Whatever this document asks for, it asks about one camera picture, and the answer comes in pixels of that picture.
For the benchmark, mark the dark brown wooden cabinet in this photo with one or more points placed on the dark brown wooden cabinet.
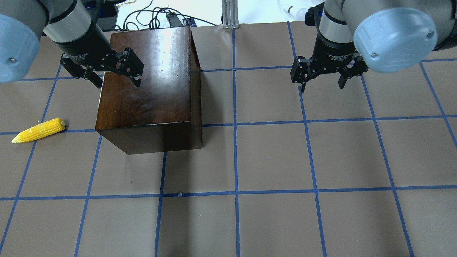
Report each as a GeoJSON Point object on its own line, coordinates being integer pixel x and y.
{"type": "Point", "coordinates": [164, 112]}

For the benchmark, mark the yellow corn cob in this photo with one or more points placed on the yellow corn cob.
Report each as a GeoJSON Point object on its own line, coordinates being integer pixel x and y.
{"type": "Point", "coordinates": [40, 131]}

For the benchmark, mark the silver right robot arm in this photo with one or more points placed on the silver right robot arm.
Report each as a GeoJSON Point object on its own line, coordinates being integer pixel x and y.
{"type": "Point", "coordinates": [386, 36]}

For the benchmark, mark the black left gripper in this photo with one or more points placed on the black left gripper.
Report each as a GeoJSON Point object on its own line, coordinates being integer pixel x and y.
{"type": "Point", "coordinates": [84, 45]}

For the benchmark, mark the aluminium frame post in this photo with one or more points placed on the aluminium frame post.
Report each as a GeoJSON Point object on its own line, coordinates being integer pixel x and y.
{"type": "Point", "coordinates": [230, 14]}

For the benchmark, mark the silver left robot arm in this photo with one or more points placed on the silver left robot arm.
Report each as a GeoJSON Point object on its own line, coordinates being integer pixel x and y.
{"type": "Point", "coordinates": [65, 22]}

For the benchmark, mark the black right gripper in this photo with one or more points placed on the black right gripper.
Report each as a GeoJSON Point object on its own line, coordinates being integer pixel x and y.
{"type": "Point", "coordinates": [330, 51]}

